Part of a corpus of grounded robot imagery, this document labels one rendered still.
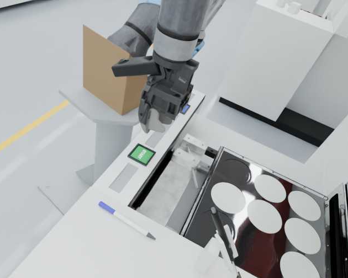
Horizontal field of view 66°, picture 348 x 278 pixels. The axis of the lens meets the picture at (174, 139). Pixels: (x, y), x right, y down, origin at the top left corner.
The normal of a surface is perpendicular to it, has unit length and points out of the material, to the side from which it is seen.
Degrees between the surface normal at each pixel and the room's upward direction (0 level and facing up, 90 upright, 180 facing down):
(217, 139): 0
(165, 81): 90
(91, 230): 0
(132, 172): 0
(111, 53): 90
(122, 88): 90
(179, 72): 90
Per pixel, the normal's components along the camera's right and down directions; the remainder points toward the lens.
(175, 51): 0.06, 0.70
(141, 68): -0.43, 0.59
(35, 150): 0.23, -0.70
